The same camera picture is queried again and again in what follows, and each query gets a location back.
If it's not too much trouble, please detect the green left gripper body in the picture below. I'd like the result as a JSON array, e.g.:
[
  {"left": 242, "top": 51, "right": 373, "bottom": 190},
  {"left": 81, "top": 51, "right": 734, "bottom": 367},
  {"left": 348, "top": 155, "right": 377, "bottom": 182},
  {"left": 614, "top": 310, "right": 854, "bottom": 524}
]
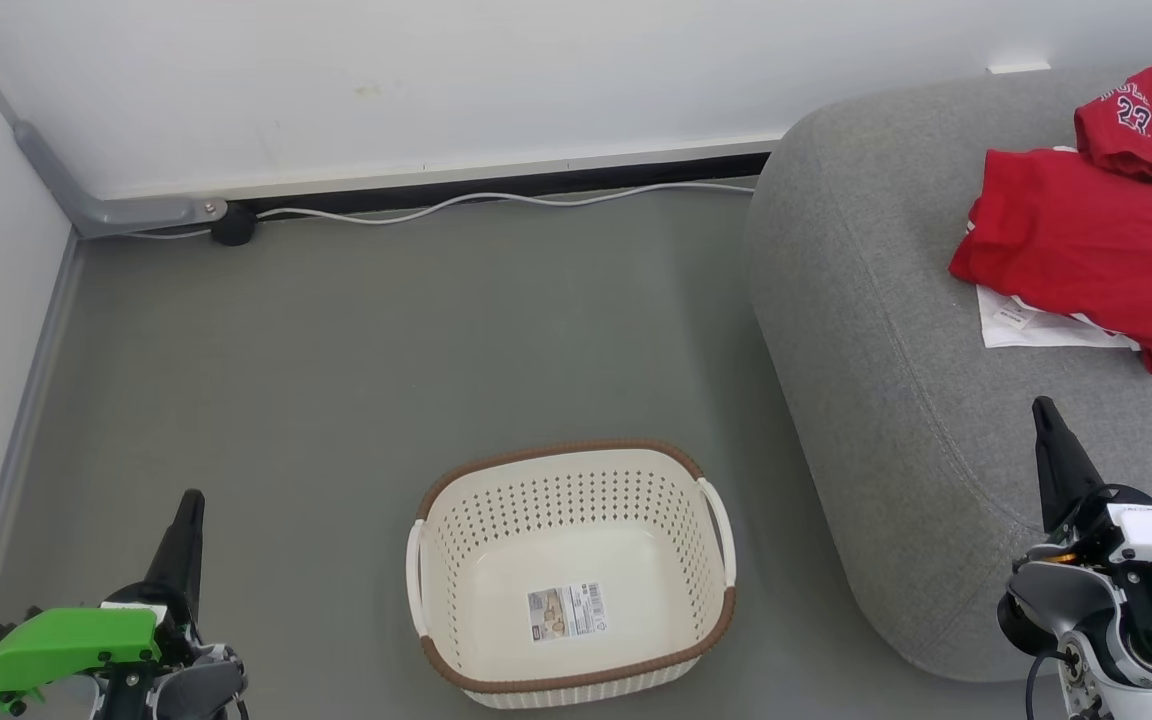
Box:
[{"left": 0, "top": 585, "right": 249, "bottom": 720}]

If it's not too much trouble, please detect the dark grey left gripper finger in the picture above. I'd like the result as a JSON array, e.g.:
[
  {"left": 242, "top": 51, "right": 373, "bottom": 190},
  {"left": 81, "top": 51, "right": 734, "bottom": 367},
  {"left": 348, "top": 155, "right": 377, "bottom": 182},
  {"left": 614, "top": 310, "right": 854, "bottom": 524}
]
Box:
[{"left": 143, "top": 489, "right": 206, "bottom": 623}]

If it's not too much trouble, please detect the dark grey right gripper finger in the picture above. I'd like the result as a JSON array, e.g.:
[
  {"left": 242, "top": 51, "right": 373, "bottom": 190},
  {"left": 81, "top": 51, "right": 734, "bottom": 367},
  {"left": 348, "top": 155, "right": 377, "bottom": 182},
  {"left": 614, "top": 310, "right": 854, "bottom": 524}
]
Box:
[{"left": 1032, "top": 396, "right": 1107, "bottom": 535}]

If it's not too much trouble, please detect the white cloth with label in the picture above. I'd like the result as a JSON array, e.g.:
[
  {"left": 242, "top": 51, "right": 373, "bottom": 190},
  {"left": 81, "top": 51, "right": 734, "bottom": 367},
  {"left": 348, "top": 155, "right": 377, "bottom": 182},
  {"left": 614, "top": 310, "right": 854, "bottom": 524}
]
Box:
[{"left": 976, "top": 285, "right": 1142, "bottom": 350}]

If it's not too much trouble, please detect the plain red t-shirt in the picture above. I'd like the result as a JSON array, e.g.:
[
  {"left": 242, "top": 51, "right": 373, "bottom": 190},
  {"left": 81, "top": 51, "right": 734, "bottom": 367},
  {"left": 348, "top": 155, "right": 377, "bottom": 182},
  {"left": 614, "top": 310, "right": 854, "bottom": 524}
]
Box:
[{"left": 949, "top": 147, "right": 1152, "bottom": 377}]

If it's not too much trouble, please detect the red jersey with white trim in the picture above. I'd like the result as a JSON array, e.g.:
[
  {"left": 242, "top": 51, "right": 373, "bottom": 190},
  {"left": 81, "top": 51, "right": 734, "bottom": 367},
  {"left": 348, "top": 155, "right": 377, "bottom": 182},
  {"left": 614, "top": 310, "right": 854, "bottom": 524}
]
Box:
[{"left": 1074, "top": 50, "right": 1152, "bottom": 193}]

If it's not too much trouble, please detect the black round floor stopper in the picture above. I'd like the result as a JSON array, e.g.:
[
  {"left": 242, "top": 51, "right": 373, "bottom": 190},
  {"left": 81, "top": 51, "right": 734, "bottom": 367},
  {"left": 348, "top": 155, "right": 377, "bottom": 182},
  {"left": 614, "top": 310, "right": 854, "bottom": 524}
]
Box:
[{"left": 210, "top": 203, "right": 259, "bottom": 247}]

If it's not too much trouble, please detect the paper basket label sticker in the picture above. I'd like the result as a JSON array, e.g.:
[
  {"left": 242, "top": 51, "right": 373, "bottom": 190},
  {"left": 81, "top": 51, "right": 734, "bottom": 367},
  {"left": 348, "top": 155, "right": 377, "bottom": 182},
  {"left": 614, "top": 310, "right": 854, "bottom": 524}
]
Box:
[{"left": 526, "top": 583, "right": 609, "bottom": 644}]

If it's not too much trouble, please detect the cream perforated laundry basket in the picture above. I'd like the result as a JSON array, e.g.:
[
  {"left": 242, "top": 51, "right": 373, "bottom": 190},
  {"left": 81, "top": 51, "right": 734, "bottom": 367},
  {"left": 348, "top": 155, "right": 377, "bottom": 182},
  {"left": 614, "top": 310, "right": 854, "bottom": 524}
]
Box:
[{"left": 406, "top": 440, "right": 739, "bottom": 711}]

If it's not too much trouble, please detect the black baseboard strip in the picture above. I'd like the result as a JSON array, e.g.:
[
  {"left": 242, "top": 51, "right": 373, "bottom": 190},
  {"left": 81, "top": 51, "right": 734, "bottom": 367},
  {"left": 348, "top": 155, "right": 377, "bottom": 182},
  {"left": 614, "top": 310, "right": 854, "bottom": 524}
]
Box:
[{"left": 226, "top": 152, "right": 772, "bottom": 213}]

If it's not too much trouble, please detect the grey wall cable conduit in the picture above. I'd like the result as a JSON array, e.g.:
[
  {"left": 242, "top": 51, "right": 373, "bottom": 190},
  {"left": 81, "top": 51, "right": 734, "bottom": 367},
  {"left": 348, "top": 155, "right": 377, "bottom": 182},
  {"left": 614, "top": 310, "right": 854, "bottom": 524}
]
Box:
[{"left": 0, "top": 20, "right": 229, "bottom": 239}]

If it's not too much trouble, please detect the white floor cable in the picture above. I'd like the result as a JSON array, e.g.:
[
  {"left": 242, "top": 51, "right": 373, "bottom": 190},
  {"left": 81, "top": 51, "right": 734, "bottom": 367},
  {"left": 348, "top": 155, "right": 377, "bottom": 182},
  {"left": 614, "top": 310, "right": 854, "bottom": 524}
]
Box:
[{"left": 121, "top": 180, "right": 759, "bottom": 241}]

